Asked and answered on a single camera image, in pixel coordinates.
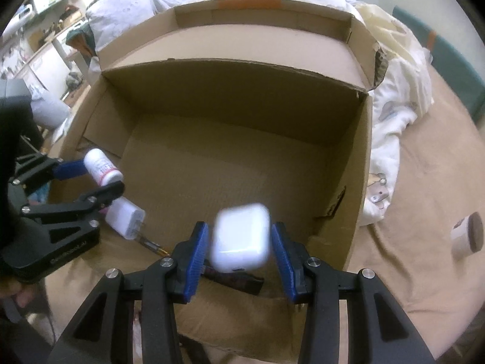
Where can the beige bed sheet mattress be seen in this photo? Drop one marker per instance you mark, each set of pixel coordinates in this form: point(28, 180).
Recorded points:
point(441, 180)

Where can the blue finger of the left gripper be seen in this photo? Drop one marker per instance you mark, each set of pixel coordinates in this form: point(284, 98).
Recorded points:
point(68, 168)
point(94, 198)

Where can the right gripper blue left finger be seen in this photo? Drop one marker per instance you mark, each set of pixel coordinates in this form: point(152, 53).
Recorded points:
point(101, 331)

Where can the white cream duvet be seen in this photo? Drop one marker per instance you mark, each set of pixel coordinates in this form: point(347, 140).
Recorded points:
point(400, 98)

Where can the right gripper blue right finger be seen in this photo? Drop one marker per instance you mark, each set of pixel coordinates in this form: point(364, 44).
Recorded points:
point(379, 329)

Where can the white wall charger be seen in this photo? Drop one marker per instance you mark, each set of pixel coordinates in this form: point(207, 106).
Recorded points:
point(125, 218)

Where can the brown lid white jar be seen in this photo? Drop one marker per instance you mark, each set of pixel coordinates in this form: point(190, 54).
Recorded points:
point(467, 236)

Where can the black lithium battery pack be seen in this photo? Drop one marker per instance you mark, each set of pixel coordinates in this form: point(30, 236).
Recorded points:
point(241, 281)

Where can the white pink pill bottle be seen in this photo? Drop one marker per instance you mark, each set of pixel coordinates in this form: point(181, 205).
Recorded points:
point(101, 168)

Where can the person left hand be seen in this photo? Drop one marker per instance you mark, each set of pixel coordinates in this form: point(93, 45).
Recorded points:
point(22, 294)

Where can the white earbuds case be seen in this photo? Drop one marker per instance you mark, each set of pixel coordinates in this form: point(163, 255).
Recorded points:
point(240, 238)

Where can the teal orange pillow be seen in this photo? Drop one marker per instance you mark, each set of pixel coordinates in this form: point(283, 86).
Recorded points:
point(82, 39)

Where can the green headboard cushion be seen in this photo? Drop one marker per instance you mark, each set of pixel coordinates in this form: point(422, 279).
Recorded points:
point(459, 74)

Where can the open cardboard box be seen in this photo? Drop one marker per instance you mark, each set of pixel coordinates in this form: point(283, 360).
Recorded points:
point(203, 110)

